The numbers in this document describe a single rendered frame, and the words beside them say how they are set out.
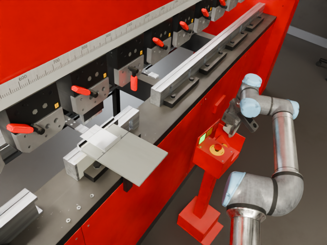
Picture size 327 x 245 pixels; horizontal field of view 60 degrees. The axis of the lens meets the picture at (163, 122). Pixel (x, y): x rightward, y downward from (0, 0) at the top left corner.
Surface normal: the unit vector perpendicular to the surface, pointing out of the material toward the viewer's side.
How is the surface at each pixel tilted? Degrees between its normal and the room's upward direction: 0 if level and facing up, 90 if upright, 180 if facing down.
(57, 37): 90
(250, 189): 16
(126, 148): 0
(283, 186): 3
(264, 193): 29
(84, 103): 90
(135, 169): 0
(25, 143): 90
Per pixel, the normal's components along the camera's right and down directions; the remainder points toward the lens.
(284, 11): -0.54, 0.53
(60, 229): 0.07, -0.74
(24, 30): 0.84, 0.41
